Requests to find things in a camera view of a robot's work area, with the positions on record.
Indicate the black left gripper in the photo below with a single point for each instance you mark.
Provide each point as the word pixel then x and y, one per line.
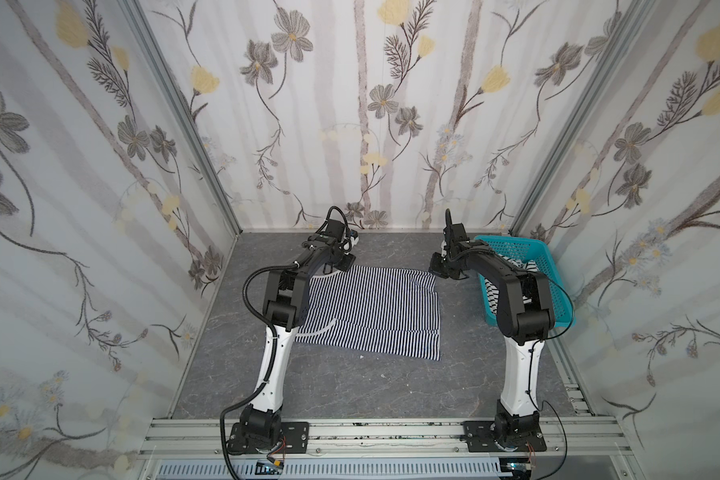
pixel 342 258

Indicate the teal plastic basket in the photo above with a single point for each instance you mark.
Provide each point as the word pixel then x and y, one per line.
pixel 537 250

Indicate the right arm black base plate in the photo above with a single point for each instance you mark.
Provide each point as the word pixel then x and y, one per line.
pixel 483 437

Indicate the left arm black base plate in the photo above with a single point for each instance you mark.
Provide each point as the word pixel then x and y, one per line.
pixel 292 438

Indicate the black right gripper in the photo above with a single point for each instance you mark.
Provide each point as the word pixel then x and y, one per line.
pixel 440 266

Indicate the aluminium mounting rail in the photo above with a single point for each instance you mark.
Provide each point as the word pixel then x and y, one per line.
pixel 387 438

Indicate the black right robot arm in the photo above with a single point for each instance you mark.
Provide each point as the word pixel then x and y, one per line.
pixel 524 312

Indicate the blue white striped tank top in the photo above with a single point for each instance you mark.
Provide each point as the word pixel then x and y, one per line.
pixel 394 311

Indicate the black white striped tank top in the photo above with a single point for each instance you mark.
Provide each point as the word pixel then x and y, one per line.
pixel 522 265

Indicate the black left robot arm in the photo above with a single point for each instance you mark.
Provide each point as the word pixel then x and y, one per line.
pixel 279 296

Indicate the white slotted cable duct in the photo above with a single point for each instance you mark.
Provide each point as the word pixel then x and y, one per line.
pixel 348 468

